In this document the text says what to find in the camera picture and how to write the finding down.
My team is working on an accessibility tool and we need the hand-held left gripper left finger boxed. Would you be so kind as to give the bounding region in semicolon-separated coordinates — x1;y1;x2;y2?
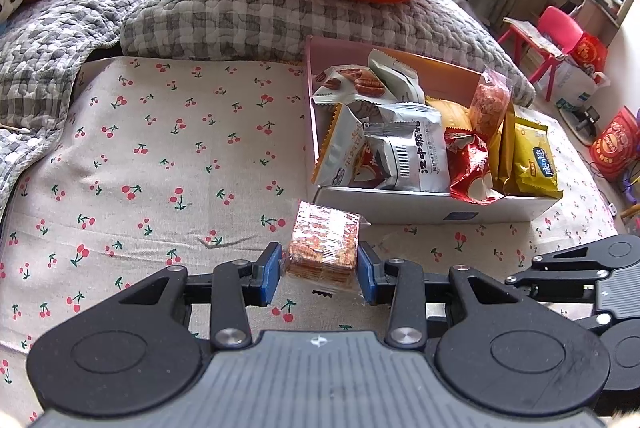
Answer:
120;242;283;351

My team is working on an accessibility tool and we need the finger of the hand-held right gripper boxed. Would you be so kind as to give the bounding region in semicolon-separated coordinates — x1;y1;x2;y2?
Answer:
580;312;618;335
505;238;608;297

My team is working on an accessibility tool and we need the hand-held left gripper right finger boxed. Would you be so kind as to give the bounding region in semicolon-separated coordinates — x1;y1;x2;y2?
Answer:
357;242;546;351

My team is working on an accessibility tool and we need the clear square cracker packet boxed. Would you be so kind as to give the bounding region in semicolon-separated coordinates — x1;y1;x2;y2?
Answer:
281;200;368;293

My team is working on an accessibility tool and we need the white cardboard box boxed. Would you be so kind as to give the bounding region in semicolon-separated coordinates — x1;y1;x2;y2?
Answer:
304;35;563;226

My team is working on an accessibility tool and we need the yellow printed snack packet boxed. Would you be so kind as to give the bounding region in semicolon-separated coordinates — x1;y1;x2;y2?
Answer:
511;115;563;199

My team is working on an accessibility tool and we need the silver snack packet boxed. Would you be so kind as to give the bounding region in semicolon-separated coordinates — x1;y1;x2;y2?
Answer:
350;102;451;193

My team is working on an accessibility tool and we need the red snack packet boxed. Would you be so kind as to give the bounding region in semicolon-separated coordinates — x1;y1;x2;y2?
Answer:
444;128;506;206

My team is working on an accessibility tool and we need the white orange-edged snack packet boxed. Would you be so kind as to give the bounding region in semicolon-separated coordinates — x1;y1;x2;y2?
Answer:
312;102;388;189

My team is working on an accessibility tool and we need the plain yellow snack packet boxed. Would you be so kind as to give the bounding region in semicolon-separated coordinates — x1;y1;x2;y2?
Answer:
487;105;518;196
425;95;476;131

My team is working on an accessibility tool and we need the large red gift bag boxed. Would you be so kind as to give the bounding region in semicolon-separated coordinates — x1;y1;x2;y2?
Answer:
590;105;640;181

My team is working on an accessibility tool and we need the black floor device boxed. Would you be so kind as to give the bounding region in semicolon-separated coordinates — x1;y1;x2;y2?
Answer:
557;105;601;146

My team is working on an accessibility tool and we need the cherry print bed sheet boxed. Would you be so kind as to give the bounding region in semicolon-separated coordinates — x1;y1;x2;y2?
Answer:
0;55;621;424

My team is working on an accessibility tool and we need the clear orange snack packet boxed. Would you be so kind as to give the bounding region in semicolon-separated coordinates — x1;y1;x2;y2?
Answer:
469;66;513;143

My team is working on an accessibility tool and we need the white plastic bag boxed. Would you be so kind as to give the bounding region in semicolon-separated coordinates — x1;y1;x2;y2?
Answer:
532;55;611;109

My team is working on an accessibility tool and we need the pecan nut packet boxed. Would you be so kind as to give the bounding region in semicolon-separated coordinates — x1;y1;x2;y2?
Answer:
312;65;401;106

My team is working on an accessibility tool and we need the white grey snack packet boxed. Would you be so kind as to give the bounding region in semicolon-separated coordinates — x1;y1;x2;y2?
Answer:
367;48;426;104

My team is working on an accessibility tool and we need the small red gift bag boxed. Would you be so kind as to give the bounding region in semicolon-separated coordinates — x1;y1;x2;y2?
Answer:
570;32;608;76

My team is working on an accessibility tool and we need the pink child chair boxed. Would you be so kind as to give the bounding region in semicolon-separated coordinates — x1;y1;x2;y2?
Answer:
497;5;586;101

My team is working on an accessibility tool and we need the grey checked pillow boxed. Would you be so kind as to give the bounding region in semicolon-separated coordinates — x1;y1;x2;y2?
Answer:
121;0;536;109

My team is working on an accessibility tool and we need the grey checked quilt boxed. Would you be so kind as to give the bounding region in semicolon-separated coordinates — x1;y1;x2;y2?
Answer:
0;0;201;219

